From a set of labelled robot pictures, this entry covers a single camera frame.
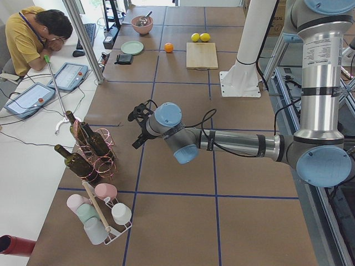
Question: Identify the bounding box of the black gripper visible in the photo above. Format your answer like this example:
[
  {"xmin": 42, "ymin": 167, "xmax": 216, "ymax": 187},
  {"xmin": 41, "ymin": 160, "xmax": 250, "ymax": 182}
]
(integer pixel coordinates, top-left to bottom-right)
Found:
[{"xmin": 128, "ymin": 102, "xmax": 153, "ymax": 149}]

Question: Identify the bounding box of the light green plate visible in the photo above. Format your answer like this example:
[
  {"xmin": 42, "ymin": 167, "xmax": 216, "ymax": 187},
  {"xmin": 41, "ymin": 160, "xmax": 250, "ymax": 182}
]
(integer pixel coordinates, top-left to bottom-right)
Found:
[{"xmin": 120, "ymin": 40, "xmax": 144, "ymax": 55}]

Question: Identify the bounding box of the dark green wine bottle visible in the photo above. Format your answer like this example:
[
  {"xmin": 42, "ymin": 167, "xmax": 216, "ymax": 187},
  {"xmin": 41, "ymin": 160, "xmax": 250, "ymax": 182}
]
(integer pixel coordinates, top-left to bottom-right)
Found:
[{"xmin": 80, "ymin": 122, "xmax": 110, "ymax": 156}]

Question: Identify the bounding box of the white cup on rack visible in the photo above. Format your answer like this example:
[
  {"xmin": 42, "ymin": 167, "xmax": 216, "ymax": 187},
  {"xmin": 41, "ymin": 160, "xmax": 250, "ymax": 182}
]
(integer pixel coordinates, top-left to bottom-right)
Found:
[{"xmin": 111, "ymin": 203, "xmax": 132, "ymax": 225}]

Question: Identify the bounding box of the folded grey cloth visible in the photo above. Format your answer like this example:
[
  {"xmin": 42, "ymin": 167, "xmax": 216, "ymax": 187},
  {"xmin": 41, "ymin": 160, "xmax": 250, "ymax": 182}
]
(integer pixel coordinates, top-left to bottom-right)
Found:
[{"xmin": 114, "ymin": 54, "xmax": 133, "ymax": 65}]

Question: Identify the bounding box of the light green cup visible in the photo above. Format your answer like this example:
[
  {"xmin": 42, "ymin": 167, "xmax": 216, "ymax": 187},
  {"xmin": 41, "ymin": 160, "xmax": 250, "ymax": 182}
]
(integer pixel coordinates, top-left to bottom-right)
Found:
[{"xmin": 76, "ymin": 203, "xmax": 97, "ymax": 224}]

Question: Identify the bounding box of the pale pink cup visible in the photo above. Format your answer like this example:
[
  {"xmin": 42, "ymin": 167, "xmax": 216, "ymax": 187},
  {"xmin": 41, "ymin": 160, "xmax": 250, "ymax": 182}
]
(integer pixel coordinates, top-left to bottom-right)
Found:
[{"xmin": 66, "ymin": 194, "xmax": 91, "ymax": 214}]

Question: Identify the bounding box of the orange mandarin fruit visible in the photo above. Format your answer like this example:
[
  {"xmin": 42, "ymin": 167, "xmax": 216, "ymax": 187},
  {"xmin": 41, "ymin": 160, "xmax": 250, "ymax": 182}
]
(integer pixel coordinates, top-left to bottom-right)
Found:
[{"xmin": 164, "ymin": 43, "xmax": 174, "ymax": 53}]

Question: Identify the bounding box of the far teach pendant tablet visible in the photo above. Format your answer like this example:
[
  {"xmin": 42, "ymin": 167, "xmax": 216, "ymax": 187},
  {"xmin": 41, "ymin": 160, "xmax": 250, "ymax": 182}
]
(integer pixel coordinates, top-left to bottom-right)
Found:
[{"xmin": 54, "ymin": 62, "xmax": 89, "ymax": 92}]

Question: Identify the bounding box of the teach pendant tablet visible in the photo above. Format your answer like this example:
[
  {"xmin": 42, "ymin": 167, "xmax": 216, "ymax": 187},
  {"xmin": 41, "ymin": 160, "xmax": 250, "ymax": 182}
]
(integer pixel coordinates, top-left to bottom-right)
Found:
[
  {"xmin": 4, "ymin": 83, "xmax": 55, "ymax": 119},
  {"xmin": 54, "ymin": 62, "xmax": 89, "ymax": 92}
]

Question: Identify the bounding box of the bamboo cutting board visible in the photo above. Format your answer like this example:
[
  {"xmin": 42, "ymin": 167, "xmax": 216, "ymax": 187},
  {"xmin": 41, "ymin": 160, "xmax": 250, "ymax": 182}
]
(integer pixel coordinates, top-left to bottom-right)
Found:
[{"xmin": 186, "ymin": 42, "xmax": 219, "ymax": 70}]

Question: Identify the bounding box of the light blue cup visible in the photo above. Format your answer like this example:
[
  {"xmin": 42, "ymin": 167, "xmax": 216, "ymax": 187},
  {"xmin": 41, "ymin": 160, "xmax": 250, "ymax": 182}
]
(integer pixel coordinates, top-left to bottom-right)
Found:
[{"xmin": 83, "ymin": 217, "xmax": 109, "ymax": 245}]

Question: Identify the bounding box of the black computer mouse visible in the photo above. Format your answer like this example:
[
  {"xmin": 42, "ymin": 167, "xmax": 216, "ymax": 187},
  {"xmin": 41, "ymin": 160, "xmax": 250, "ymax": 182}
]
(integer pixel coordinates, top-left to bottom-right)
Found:
[{"xmin": 72, "ymin": 50, "xmax": 85, "ymax": 58}]

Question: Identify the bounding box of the pink bowl with ice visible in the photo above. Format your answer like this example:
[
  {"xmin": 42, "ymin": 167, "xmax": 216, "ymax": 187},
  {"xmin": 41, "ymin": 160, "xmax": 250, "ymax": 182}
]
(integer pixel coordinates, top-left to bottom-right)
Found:
[{"xmin": 131, "ymin": 16, "xmax": 153, "ymax": 35}]

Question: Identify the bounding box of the upper yellow lemon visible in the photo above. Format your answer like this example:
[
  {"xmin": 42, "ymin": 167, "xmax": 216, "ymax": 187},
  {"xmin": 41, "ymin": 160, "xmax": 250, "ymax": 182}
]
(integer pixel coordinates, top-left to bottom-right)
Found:
[{"xmin": 191, "ymin": 33, "xmax": 200, "ymax": 43}]

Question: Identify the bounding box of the yellow lemon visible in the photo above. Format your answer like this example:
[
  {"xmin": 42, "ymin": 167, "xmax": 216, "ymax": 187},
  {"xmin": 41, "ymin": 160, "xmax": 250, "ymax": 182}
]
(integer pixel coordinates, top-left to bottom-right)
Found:
[
  {"xmin": 191, "ymin": 33, "xmax": 200, "ymax": 43},
  {"xmin": 200, "ymin": 33, "xmax": 211, "ymax": 43}
]

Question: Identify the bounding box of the steel ice scoop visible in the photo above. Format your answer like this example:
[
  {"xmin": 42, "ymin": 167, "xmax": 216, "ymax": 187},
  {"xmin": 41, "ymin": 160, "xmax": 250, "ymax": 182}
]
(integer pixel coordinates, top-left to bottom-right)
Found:
[{"xmin": 135, "ymin": 11, "xmax": 152, "ymax": 27}]

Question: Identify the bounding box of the lower yellow lemon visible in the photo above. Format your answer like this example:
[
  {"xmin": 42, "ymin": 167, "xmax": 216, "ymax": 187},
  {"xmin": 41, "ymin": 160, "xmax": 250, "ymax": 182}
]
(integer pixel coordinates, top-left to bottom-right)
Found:
[{"xmin": 200, "ymin": 33, "xmax": 211, "ymax": 43}]

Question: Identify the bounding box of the near teach pendant tablet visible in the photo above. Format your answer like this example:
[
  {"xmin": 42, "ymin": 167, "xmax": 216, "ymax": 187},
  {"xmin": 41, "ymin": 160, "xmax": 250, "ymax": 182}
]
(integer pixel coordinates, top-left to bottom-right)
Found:
[{"xmin": 4, "ymin": 83, "xmax": 55, "ymax": 119}]

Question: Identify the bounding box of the black keyboard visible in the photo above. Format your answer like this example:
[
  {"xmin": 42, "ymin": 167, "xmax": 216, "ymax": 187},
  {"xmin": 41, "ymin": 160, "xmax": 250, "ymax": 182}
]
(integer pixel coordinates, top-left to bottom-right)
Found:
[{"xmin": 75, "ymin": 23, "xmax": 97, "ymax": 51}]

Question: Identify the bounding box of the green tipped grabber stick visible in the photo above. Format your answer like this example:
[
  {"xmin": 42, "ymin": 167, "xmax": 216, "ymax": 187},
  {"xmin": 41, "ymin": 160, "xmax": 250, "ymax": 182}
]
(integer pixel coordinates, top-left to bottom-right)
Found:
[{"xmin": 44, "ymin": 55, "xmax": 69, "ymax": 135}]

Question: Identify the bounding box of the person in yellow shirt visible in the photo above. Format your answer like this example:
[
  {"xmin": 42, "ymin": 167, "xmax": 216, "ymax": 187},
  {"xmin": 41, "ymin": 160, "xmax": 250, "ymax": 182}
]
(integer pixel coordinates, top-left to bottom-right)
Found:
[{"xmin": 5, "ymin": 6, "xmax": 73, "ymax": 77}]

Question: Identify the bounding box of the red cylinder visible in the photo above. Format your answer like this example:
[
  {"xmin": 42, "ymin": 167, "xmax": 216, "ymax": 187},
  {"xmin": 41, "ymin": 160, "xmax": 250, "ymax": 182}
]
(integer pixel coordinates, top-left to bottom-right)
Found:
[{"xmin": 1, "ymin": 235, "xmax": 36, "ymax": 257}]

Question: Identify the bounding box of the copper wire bottle rack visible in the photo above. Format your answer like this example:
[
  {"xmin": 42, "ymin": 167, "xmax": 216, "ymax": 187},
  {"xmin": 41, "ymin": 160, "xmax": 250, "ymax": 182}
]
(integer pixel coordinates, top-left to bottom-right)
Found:
[{"xmin": 69, "ymin": 117, "xmax": 115, "ymax": 186}]

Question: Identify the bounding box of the white wire cup rack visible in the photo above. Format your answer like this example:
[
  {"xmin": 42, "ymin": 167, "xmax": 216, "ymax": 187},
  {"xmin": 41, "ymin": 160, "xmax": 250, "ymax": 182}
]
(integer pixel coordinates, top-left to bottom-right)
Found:
[{"xmin": 82, "ymin": 182, "xmax": 133, "ymax": 245}]

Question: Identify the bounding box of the aluminium frame post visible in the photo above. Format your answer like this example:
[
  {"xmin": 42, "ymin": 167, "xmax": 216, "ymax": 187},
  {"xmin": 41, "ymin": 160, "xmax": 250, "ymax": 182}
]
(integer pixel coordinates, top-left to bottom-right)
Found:
[{"xmin": 62, "ymin": 0, "xmax": 104, "ymax": 84}]

